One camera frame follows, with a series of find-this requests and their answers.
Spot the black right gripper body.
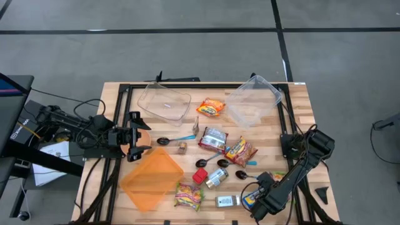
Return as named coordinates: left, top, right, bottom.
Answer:
left=256, top=171, right=276, bottom=192

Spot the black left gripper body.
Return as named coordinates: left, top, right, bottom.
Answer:
left=107, top=126, right=141, bottom=151

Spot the yellow red ramen packet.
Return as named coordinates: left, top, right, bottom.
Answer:
left=224, top=135, right=259, bottom=169

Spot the silver white noodle packet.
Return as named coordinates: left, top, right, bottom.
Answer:
left=197, top=126, right=229, bottom=154

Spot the red green ramen packet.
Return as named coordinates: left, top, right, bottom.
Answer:
left=174, top=181, right=206, bottom=213

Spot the orange noodle packet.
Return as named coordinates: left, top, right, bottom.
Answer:
left=196, top=97, right=227, bottom=118

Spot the clear empty plastic container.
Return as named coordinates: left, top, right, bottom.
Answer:
left=136, top=81, right=193, bottom=128

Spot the orange translucent plastic container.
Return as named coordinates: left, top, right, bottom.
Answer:
left=119, top=146, right=185, bottom=214

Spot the glass seasoning jar white label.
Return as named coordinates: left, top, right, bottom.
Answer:
left=214, top=194, right=242, bottom=209

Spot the gold lidded labelled jar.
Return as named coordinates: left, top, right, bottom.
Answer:
left=204, top=167, right=230, bottom=190

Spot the white paper sheet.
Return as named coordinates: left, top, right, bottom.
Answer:
left=32, top=140, right=72, bottom=188

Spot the clear plastic square container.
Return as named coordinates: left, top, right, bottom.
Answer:
left=224, top=74, right=284, bottom=129

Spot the black computer box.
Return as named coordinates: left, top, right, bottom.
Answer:
left=9, top=99, right=65, bottom=147

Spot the black desk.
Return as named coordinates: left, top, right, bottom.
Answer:
left=0, top=73, right=84, bottom=219

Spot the monitor screen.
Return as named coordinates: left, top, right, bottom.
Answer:
left=0, top=73, right=24, bottom=98

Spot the grey furniture base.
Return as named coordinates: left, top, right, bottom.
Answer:
left=372, top=111, right=400, bottom=131

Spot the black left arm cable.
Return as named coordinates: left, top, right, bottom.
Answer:
left=72, top=97, right=108, bottom=124

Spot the black metal table frame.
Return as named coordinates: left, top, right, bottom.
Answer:
left=70, top=81, right=343, bottom=225

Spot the black floor cable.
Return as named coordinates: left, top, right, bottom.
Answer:
left=369, top=120, right=400, bottom=166

